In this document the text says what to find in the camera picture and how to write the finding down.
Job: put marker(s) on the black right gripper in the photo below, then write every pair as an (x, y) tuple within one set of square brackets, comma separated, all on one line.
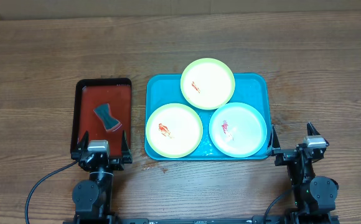
[(287, 156)]

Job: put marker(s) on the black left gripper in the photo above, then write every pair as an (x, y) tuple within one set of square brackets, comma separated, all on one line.
[(119, 163)]

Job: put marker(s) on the green plate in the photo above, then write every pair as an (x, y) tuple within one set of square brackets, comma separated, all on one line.
[(174, 130), (207, 83)]

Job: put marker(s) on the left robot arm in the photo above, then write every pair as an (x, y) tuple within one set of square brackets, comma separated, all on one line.
[(92, 197)]

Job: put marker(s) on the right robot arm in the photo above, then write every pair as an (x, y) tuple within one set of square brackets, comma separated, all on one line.
[(314, 195)]

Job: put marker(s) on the black red water tray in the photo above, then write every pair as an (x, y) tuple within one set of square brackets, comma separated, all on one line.
[(91, 93)]

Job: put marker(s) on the teal plastic tray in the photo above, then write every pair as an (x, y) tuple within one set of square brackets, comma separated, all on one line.
[(250, 88)]

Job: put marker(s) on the light blue plate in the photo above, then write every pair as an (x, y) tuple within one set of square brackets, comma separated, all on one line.
[(238, 130)]

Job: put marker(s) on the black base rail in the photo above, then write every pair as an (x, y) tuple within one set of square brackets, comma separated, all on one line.
[(257, 219)]

